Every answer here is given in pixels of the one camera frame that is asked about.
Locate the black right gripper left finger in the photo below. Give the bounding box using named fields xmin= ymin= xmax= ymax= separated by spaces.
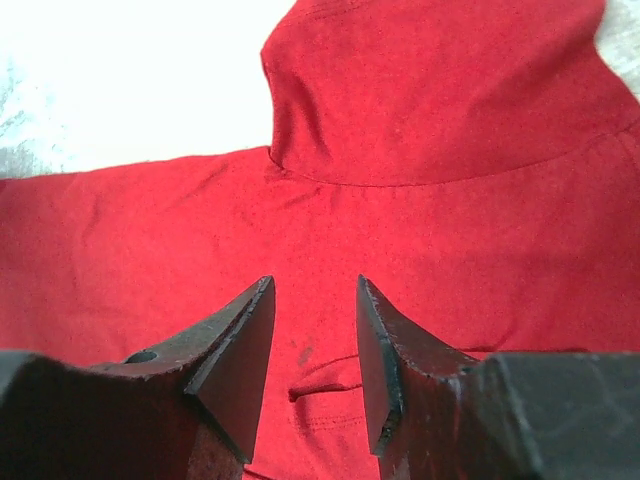
xmin=1 ymin=276 xmax=275 ymax=479

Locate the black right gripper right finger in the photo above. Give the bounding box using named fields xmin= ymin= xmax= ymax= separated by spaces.
xmin=356 ymin=277 xmax=639 ymax=479

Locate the bright red t shirt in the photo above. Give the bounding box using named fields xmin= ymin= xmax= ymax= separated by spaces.
xmin=1 ymin=1 xmax=639 ymax=479

